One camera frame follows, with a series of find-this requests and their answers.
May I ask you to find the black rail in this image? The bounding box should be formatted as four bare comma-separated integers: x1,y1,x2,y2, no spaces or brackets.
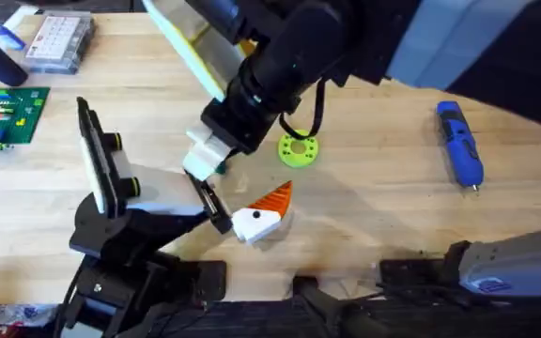
147,256,541,338

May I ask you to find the clear plastic parts box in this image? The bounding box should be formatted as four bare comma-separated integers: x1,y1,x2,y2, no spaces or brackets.
22,9,96,76

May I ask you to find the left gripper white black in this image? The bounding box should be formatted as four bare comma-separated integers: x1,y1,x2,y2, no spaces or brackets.
69,162,295,258

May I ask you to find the blue electric screwdriver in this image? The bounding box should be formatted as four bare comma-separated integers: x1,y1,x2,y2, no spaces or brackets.
435,100,486,192

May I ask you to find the black cable loop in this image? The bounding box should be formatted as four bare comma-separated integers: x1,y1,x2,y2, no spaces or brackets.
278,77,329,141

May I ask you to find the left wrist upright black plate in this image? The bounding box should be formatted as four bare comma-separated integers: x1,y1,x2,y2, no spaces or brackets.
76,96,122,220

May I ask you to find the printed plastic bag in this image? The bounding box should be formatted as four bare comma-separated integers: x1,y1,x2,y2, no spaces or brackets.
0,303,59,338

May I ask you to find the green disc with holes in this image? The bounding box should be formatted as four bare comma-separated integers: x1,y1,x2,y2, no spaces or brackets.
277,130,320,169

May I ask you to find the right wrist upright flat plate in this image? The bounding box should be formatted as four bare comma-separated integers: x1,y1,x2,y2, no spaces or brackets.
141,0,246,102

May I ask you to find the green board with toy blocks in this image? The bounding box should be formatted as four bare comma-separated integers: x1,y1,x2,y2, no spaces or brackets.
0,86,52,152

